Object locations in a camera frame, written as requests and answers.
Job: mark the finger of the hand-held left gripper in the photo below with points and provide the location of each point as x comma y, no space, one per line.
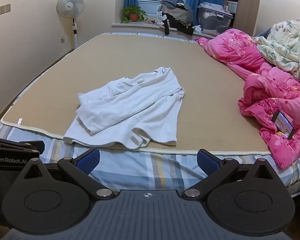
20,144

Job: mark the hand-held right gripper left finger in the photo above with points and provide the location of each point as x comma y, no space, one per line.
88,160

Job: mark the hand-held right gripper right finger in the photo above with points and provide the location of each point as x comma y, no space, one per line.
208,162

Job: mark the white garment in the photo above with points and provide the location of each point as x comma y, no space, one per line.
130,105

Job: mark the pile of dark clothes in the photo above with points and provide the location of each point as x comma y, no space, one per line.
176,12

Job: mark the plaid bed sheet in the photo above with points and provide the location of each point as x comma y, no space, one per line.
140,167

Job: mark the black smartphone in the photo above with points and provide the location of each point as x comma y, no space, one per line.
282,124

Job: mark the pink floral quilt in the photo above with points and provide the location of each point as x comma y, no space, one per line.
240,52

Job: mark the white green floral quilt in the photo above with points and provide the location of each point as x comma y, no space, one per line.
282,45

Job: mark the clear plastic storage box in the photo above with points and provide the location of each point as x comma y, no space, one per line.
212,20

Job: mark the white windowsill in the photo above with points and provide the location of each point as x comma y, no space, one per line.
140,26

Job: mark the white standing fan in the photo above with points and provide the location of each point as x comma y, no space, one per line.
70,3

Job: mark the potted green plant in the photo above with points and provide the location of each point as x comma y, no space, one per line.
133,17

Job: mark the white storage basket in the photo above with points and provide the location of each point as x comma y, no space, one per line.
232,6

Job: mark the wooden wardrobe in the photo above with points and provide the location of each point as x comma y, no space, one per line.
248,2

